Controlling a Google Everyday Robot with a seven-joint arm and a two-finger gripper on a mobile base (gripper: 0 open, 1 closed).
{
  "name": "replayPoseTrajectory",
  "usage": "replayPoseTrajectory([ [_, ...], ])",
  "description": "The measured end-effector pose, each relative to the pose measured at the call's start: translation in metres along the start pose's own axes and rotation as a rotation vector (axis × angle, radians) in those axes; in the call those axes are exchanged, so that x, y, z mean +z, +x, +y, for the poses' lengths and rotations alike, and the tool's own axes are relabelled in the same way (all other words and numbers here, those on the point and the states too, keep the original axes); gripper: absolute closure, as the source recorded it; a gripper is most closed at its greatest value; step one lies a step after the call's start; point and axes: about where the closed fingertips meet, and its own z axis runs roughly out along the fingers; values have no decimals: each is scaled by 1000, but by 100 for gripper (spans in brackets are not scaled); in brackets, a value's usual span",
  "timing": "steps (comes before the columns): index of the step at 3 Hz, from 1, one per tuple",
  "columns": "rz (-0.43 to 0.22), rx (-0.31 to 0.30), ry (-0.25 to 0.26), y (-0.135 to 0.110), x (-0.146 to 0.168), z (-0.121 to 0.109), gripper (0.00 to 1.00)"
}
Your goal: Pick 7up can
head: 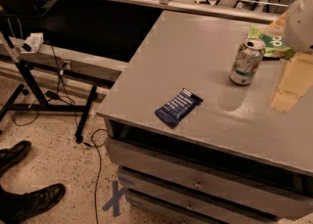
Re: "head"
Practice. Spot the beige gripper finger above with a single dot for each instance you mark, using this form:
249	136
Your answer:
296	80

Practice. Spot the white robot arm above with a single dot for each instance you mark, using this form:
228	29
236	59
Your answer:
296	26

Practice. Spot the green white 7up can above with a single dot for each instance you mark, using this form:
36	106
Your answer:
247	61

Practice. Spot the green chip bag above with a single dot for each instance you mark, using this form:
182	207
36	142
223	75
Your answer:
275	47

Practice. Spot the grey drawer cabinet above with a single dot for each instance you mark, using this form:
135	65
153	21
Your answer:
231	160

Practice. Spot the blue snack bar wrapper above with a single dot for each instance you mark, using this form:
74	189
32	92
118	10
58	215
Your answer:
172	112

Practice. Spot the blue tape cross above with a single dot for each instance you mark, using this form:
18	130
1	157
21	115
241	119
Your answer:
113	202

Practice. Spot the black power adapter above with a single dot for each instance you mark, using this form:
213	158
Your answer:
52	95

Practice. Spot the white box on shelf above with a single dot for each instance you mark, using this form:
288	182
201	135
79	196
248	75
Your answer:
33	43

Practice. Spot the black metal table stand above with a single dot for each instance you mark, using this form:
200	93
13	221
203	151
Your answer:
43	105

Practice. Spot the upper black leather shoe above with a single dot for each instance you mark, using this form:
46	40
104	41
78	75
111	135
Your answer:
10	157

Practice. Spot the black leather shoe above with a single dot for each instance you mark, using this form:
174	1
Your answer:
10	157
15	208

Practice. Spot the lower black leather shoe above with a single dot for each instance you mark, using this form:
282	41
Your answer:
15	208

